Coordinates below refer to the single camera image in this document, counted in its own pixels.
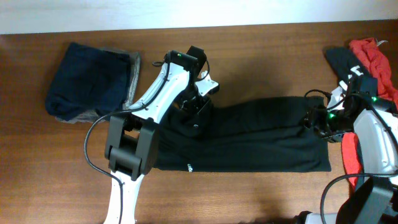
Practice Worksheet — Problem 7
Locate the black t-shirt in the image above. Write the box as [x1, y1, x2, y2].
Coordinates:
[154, 96, 331, 172]

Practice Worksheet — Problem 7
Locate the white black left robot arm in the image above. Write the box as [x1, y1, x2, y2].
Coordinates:
[104, 46, 219, 224]

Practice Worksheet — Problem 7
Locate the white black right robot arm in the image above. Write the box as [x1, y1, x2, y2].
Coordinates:
[300, 75, 397, 223]

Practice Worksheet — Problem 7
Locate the red garment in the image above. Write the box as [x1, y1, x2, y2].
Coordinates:
[341, 37, 398, 187]

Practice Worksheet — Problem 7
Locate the folded navy blue garment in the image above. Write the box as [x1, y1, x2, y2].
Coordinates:
[45, 42, 132, 123]

